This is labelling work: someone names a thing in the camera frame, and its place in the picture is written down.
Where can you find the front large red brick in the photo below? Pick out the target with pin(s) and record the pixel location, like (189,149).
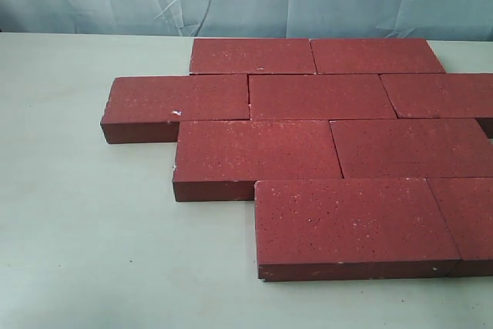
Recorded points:
(351,229)

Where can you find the middle row red brick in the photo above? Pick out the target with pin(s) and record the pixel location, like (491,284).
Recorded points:
(425,148)

